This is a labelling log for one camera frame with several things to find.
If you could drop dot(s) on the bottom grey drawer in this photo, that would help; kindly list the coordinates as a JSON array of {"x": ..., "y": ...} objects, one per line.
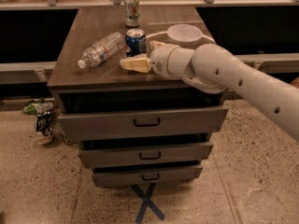
[{"x": 145, "y": 176}]

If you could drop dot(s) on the grey drawer cabinet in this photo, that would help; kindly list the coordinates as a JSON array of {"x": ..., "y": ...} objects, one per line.
[{"x": 109, "y": 88}]

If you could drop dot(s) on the blue tape cross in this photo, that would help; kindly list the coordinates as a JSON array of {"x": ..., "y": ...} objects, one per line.
[{"x": 147, "y": 202}]

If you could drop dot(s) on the white bowl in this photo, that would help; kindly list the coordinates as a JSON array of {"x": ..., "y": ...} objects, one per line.
[{"x": 184, "y": 34}]

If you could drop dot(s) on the top grey drawer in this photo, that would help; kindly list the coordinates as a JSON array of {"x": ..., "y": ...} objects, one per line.
[{"x": 131, "y": 124}]

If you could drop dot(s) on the middle grey drawer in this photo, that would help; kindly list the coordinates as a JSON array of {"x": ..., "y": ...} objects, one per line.
[{"x": 132, "y": 156}]

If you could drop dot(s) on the blue pepsi can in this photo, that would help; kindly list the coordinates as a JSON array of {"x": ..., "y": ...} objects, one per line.
[{"x": 135, "y": 42}]

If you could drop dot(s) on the white green 7up can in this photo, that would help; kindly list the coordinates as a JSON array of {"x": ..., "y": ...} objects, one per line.
[{"x": 132, "y": 14}]

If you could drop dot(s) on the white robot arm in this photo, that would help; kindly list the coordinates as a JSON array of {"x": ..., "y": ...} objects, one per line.
[{"x": 212, "y": 69}]

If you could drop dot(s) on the black snack bag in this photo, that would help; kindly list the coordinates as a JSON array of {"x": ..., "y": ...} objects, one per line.
[{"x": 43, "y": 123}]

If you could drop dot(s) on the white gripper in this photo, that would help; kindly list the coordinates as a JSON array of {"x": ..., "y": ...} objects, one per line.
[{"x": 159, "y": 60}]

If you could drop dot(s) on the clear plastic water bottle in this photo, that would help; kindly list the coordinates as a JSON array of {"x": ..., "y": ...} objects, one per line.
[{"x": 101, "y": 50}]

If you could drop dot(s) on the grey drawer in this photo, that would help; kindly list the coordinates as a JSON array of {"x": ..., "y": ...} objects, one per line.
[
  {"x": 132, "y": 156},
  {"x": 131, "y": 124},
  {"x": 145, "y": 176}
]

